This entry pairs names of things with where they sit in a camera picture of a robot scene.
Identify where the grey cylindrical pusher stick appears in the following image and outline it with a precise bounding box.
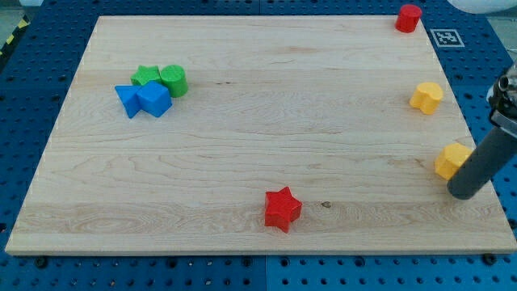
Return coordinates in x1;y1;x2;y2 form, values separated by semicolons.
447;127;516;200

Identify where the blue cube block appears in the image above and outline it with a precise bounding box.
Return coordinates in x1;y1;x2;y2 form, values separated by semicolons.
137;81;172;117

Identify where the yellow hexagon block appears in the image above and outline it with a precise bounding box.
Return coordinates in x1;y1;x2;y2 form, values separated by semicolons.
434;143;473;180

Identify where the white round object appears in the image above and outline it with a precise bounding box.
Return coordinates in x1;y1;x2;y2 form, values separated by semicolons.
448;0;516;14

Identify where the white fiducial marker tag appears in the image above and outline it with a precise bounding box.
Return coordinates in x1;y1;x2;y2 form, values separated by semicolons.
431;28;464;48

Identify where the red star block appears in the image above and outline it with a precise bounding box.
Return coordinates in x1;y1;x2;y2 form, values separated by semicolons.
264;187;303;233

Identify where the green cylinder block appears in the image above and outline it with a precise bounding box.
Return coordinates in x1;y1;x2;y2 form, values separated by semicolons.
160;65;189;98

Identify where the blue triangle block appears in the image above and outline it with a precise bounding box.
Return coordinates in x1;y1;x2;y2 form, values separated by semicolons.
115;85;141;119

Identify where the yellow black hazard tape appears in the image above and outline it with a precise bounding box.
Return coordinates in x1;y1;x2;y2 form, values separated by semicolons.
1;15;31;58

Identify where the light wooden board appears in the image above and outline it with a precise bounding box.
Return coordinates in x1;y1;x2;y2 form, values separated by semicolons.
6;15;516;256

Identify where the green star block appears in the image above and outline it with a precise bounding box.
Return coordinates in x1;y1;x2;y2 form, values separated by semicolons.
130;65;162;86

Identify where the red cylinder block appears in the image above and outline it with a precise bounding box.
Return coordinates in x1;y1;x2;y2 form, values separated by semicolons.
394;4;422;33

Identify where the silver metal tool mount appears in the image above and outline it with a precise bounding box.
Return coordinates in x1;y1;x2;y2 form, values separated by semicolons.
486;61;516;137

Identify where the yellow heart block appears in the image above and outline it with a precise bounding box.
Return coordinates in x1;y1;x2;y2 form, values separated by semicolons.
409;82;443;115

